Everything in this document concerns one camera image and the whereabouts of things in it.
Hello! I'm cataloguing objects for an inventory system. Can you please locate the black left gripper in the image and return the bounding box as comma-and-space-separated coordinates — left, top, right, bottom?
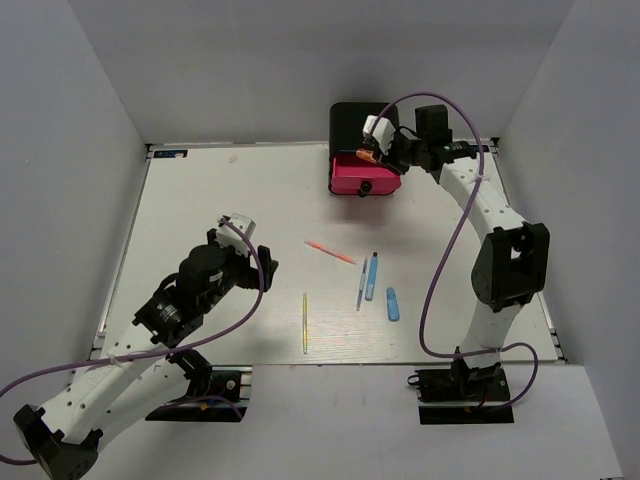
201, 228, 278, 312

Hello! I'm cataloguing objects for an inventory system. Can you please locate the yellow pencil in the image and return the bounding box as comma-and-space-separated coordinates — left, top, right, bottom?
302, 292, 308, 355

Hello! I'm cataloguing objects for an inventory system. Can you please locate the black drawer cabinet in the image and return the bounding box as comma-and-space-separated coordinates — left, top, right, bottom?
329, 101, 386, 159

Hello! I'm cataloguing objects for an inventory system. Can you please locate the light blue marker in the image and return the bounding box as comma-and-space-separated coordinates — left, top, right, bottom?
365, 252, 379, 301

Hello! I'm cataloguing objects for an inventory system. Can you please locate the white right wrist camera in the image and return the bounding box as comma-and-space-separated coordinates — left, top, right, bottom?
362, 115, 396, 156

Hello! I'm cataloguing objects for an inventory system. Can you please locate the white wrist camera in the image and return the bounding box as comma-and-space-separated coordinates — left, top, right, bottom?
362, 115, 396, 156
215, 213, 256, 251

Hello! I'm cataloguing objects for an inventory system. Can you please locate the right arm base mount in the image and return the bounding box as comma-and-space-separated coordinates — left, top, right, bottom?
407, 359, 514, 425

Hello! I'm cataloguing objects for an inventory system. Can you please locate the red pen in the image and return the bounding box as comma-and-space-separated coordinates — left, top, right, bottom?
304, 240, 356, 265

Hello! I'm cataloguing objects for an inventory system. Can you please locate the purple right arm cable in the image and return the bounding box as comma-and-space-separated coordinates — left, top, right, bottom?
369, 91, 540, 411

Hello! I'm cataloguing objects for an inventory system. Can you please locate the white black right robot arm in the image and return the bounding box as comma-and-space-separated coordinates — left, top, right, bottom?
357, 105, 550, 399

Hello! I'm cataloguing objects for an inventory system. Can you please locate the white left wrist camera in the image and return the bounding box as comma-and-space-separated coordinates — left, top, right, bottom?
215, 213, 256, 251

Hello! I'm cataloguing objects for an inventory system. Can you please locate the blue label left corner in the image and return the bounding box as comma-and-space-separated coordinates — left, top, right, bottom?
153, 149, 188, 159

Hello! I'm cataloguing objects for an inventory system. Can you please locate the slim blue grey pen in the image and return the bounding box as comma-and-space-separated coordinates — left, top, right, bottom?
355, 258, 368, 312

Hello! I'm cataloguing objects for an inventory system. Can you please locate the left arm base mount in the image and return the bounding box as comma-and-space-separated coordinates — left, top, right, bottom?
145, 367, 253, 423

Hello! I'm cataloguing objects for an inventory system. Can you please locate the blue eraser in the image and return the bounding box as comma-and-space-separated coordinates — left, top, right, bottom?
386, 287, 400, 322

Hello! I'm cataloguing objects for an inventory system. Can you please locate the pink top drawer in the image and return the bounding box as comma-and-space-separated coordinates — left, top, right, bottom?
328, 152, 402, 198

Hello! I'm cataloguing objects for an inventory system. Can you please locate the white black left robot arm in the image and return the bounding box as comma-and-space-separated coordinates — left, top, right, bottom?
13, 214, 278, 479

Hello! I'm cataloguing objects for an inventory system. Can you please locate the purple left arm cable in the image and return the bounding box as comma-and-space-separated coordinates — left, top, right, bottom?
0, 219, 264, 466

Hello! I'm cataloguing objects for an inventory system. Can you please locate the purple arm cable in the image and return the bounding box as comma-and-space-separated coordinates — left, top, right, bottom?
0, 219, 264, 466
369, 91, 540, 411

